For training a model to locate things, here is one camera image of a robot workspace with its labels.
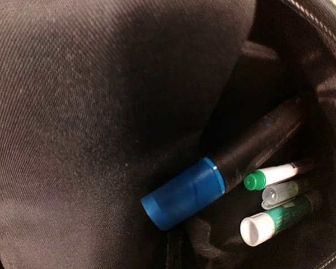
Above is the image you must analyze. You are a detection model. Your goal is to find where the blue black marker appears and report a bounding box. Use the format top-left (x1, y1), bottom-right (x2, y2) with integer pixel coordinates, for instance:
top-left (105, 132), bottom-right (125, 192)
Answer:
top-left (141, 98), bottom-right (306, 231)

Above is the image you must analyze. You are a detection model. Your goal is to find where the black student backpack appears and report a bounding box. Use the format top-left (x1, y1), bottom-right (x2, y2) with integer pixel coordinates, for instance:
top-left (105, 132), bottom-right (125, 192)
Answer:
top-left (0, 1), bottom-right (336, 268)

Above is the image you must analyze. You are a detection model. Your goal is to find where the black green marker pen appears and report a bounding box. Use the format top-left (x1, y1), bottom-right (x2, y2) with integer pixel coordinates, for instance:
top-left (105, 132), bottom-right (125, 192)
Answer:
top-left (242, 159), bottom-right (320, 192)

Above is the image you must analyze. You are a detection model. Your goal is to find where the black white pen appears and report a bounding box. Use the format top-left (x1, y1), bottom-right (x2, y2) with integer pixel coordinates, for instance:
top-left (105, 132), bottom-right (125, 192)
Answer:
top-left (260, 176), bottom-right (320, 211)

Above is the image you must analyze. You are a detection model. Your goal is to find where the white green glue stick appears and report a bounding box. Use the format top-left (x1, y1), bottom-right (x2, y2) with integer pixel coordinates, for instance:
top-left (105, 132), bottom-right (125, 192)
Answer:
top-left (240, 190), bottom-right (323, 247)

